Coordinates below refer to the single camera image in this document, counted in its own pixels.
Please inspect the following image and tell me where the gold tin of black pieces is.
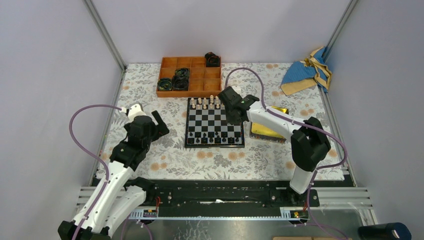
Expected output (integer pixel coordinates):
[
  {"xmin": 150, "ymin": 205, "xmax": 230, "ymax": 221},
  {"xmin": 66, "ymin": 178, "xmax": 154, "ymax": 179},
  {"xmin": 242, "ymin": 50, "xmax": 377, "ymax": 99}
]
[{"xmin": 249, "ymin": 121, "xmax": 287, "ymax": 144}]

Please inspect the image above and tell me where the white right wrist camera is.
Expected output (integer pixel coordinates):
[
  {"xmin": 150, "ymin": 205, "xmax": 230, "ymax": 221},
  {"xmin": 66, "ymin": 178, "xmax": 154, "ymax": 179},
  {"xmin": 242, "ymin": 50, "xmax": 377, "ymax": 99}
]
[{"xmin": 231, "ymin": 85, "xmax": 242, "ymax": 95}]

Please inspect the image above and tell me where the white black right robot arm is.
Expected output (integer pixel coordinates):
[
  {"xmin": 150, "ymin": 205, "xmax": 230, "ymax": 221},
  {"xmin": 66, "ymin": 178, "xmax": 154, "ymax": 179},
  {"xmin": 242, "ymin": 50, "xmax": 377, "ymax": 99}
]
[{"xmin": 218, "ymin": 86, "xmax": 331, "ymax": 206}]

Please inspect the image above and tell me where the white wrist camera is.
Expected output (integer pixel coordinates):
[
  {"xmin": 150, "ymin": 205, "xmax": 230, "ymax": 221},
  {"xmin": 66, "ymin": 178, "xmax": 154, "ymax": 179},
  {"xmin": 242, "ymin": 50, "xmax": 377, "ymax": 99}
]
[
  {"xmin": 120, "ymin": 102, "xmax": 146, "ymax": 122},
  {"xmin": 231, "ymin": 85, "xmax": 242, "ymax": 95}
]

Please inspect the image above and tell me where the black coil compartment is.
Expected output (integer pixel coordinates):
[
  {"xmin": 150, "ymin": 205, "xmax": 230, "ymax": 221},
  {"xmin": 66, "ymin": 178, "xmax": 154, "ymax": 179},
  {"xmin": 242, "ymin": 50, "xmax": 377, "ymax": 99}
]
[
  {"xmin": 171, "ymin": 67, "xmax": 190, "ymax": 91},
  {"xmin": 204, "ymin": 52, "xmax": 221, "ymax": 68}
]

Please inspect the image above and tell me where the black coil middle compartment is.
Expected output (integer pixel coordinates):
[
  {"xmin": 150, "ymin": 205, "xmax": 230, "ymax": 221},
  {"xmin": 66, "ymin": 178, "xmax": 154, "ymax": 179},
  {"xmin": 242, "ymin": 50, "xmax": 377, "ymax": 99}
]
[{"xmin": 171, "ymin": 67, "xmax": 190, "ymax": 91}]

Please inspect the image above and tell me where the black silver chess board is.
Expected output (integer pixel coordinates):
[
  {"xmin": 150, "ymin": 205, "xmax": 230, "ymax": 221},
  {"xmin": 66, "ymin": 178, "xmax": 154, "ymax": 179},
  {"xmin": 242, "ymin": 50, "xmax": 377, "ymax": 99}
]
[{"xmin": 184, "ymin": 97, "xmax": 245, "ymax": 149}]

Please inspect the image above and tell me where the black green coil left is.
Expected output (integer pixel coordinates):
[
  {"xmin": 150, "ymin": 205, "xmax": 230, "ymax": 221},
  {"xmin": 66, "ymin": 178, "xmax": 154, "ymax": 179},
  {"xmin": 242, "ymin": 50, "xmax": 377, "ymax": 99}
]
[{"xmin": 157, "ymin": 77, "xmax": 173, "ymax": 91}]

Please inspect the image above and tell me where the blue yellow cloth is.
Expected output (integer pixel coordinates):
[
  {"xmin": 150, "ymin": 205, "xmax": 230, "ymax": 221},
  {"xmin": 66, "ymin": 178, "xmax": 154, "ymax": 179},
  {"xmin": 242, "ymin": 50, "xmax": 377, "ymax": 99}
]
[{"xmin": 280, "ymin": 47, "xmax": 333, "ymax": 96}]

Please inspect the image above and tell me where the black coil top compartment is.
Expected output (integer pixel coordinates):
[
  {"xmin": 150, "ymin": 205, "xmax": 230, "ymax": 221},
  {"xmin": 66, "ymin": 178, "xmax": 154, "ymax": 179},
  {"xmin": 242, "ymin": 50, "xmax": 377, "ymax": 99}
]
[{"xmin": 204, "ymin": 52, "xmax": 221, "ymax": 68}]

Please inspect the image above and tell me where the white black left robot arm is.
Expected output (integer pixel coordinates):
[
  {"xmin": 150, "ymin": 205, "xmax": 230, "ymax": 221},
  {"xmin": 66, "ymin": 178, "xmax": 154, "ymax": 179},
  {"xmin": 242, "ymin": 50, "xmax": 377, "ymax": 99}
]
[{"xmin": 58, "ymin": 110, "xmax": 169, "ymax": 240}]

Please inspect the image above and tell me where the floral table mat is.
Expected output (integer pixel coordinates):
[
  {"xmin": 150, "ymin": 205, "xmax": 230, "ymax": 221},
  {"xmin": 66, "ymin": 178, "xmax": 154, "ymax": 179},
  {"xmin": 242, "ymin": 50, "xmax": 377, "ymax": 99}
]
[{"xmin": 117, "ymin": 63, "xmax": 331, "ymax": 180}]

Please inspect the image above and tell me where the black cylinder bottom right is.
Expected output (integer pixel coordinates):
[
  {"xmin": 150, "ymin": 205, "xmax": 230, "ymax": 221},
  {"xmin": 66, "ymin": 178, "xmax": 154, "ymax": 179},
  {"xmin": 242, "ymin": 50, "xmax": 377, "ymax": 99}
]
[{"xmin": 357, "ymin": 222, "xmax": 412, "ymax": 240}]

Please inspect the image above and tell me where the orange compartment tray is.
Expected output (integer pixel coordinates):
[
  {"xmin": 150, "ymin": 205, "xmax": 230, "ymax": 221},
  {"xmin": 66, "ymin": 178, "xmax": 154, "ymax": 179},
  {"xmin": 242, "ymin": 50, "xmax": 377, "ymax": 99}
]
[{"xmin": 156, "ymin": 56, "xmax": 223, "ymax": 98}]

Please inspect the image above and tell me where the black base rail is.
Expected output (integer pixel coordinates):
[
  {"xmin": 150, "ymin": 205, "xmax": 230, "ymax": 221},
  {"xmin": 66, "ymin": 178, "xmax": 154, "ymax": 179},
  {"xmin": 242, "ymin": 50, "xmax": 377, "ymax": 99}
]
[{"xmin": 141, "ymin": 179, "xmax": 320, "ymax": 218}]

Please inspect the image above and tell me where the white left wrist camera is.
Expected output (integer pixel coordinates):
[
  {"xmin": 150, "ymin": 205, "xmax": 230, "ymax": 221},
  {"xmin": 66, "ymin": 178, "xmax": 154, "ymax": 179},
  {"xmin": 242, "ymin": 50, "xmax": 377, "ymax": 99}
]
[{"xmin": 120, "ymin": 102, "xmax": 146, "ymax": 122}]

